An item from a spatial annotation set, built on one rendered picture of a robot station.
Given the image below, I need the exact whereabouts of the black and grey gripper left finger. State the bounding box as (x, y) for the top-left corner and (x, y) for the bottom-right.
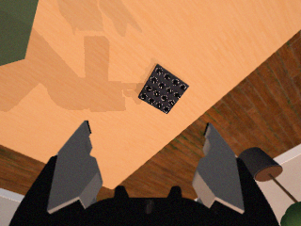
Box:
(8, 120), (103, 226)

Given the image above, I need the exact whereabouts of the black knob box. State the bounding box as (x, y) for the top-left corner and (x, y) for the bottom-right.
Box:
(138, 63), (189, 114)

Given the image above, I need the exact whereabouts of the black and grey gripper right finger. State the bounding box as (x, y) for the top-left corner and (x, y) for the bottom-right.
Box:
(192, 122), (279, 226)

